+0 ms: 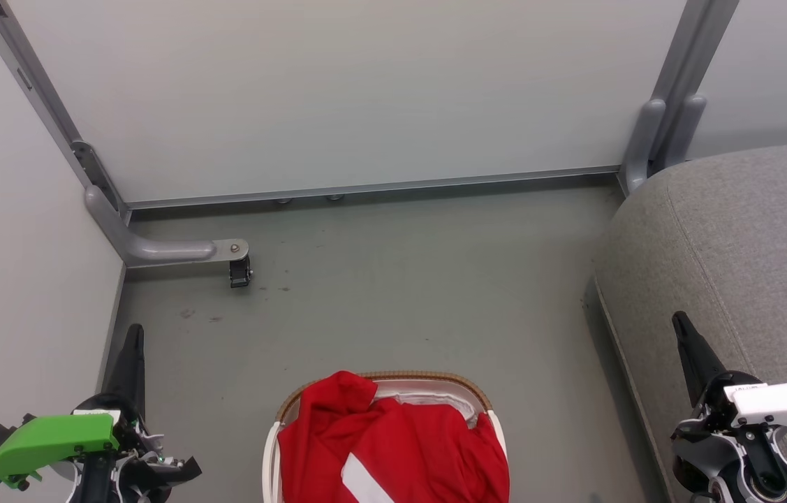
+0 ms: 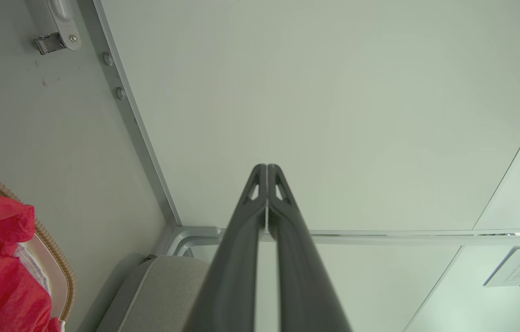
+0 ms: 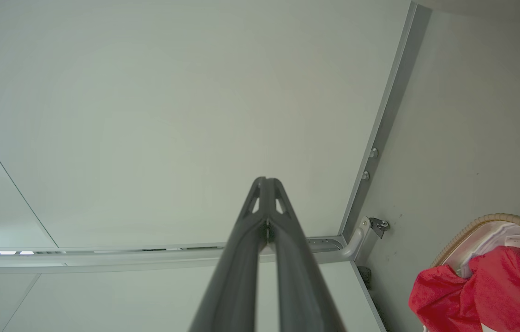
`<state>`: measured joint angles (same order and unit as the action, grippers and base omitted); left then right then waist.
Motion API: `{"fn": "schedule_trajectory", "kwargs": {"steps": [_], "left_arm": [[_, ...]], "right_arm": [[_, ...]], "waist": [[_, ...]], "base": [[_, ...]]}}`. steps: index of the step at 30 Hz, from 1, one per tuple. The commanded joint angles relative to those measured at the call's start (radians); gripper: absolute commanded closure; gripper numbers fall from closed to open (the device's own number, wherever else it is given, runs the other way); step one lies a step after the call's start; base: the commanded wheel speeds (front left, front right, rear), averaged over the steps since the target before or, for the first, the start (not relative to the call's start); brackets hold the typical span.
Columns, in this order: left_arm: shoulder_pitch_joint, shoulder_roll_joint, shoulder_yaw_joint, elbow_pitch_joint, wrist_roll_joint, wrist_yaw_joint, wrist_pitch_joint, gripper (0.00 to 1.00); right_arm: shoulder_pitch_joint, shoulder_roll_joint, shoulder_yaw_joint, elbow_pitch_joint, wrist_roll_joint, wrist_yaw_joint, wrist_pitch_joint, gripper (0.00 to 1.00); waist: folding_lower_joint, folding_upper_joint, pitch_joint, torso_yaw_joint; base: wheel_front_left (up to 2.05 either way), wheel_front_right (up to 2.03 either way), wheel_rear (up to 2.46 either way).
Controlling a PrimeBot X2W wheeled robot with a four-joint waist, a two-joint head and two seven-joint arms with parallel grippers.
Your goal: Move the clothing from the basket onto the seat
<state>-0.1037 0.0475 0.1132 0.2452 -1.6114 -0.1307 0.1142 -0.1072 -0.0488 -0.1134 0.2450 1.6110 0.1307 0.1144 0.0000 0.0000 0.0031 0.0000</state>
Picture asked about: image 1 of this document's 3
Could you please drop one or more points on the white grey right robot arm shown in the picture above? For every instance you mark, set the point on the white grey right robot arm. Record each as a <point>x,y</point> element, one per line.
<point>721,450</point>

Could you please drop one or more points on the white fabric basket liner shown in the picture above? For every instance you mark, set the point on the white fabric basket liner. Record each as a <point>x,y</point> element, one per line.
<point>435,402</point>

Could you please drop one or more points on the black caster wheel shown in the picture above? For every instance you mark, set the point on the black caster wheel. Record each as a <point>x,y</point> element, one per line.
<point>240,272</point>

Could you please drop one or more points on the grey metal partition rail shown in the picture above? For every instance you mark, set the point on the grey metal partition rail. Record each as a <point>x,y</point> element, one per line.
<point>365,188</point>

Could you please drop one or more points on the grey metal partition post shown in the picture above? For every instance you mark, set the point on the grey metal partition post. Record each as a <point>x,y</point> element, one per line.
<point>697,42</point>
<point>38,84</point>

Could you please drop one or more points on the white basket with brown rim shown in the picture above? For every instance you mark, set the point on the white basket with brown rim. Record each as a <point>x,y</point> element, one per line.
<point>435,377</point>

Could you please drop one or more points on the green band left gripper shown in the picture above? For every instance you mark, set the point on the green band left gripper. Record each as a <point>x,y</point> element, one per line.
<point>51,440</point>

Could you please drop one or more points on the red garment with white trim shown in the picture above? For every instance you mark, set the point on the red garment with white trim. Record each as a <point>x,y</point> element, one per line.
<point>393,447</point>

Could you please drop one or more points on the grey fabric sofa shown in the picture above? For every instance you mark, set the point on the grey fabric sofa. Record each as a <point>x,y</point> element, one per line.
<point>749,244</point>

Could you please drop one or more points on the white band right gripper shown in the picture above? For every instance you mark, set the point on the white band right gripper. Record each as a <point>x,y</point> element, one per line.
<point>777,405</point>

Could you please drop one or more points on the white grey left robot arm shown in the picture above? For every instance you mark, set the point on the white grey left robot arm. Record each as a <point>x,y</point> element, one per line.
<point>156,471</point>

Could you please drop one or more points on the grey partition foot with plate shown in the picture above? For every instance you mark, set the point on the grey partition foot with plate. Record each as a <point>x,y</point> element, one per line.
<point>170,250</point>

